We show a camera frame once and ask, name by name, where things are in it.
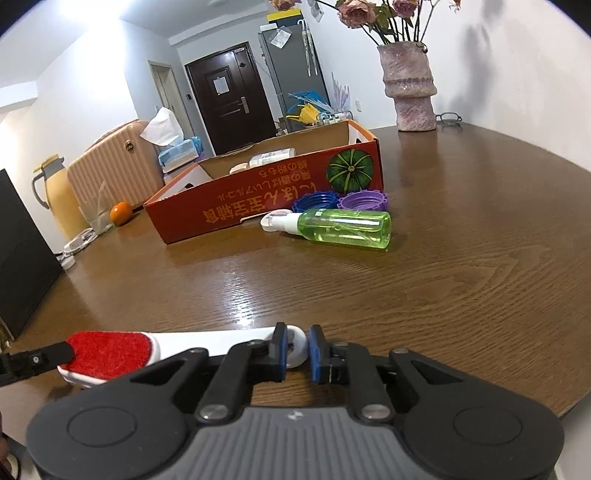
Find yellow thermos bottle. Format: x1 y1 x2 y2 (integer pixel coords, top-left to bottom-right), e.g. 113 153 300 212
31 156 88 232

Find purple ribbed cap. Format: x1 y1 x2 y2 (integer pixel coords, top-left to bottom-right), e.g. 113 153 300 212
339 189 389 212

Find purple flower decoration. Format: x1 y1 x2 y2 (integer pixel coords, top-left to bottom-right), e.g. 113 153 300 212
331 71 354 114

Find hanging folded umbrellas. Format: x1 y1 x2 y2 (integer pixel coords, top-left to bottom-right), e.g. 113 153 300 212
298 18 319 77

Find clear glass cup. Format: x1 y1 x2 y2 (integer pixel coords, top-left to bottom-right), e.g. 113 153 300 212
85 182 115 234

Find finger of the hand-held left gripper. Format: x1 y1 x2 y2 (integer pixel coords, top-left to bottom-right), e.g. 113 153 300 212
0 344 76 387

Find blue tissue box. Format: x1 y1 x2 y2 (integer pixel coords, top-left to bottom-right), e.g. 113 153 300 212
140 107 204 174

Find green spray bottle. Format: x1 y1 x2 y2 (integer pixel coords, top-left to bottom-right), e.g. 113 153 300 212
260 208 392 252

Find pink ribbed suitcase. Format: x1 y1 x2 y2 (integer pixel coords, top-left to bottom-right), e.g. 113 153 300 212
67 119 164 217

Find blue ribbed cap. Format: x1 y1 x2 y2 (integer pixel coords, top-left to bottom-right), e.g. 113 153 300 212
293 191 342 214

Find yellow watering can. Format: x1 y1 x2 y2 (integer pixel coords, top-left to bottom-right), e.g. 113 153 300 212
285 104 319 124

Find white red lint brush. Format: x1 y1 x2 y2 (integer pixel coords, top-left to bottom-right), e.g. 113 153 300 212
58 325 308 385

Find bunch of dried roses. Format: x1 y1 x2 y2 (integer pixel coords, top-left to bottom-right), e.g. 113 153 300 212
270 0 462 47

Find pink stone vase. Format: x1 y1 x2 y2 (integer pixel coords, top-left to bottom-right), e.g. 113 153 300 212
378 41 437 132

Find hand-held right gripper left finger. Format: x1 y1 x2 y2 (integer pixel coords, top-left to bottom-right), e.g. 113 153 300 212
117 323 289 423

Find dark entrance door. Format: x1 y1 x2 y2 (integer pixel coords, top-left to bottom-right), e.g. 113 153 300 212
185 41 278 155

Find red cardboard box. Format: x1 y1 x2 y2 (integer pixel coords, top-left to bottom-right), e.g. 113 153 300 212
144 119 385 245

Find grey refrigerator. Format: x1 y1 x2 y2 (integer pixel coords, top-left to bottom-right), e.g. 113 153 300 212
257 13 331 123

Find large white bottle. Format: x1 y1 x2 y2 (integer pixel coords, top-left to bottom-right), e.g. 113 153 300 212
249 148 296 169

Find interior room door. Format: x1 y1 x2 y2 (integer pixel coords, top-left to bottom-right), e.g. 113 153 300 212
148 60 192 139

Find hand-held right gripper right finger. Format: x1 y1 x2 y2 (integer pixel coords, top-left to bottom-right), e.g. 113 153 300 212
309 324 465 423

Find black paper bag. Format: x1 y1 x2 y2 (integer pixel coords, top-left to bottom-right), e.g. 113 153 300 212
0 168 64 340

